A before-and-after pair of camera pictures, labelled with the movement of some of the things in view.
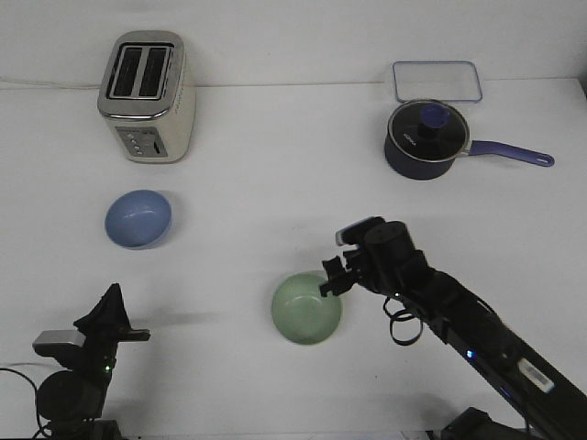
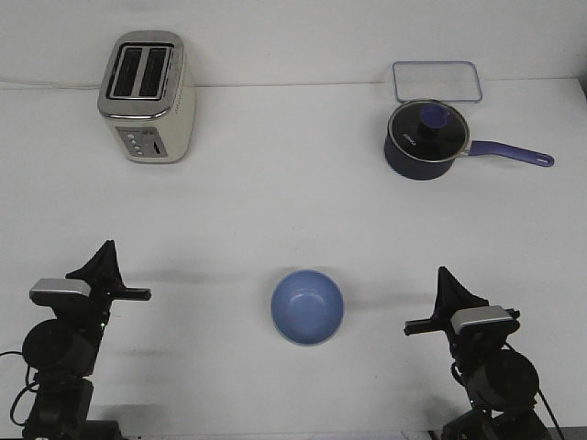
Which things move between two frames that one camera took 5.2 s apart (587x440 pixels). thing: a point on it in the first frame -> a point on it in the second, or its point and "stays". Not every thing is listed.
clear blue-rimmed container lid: [443, 81] stays
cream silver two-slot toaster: [148, 96] stays
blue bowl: [138, 219] -> [307, 307]
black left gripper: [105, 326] -> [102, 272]
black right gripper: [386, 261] -> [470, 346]
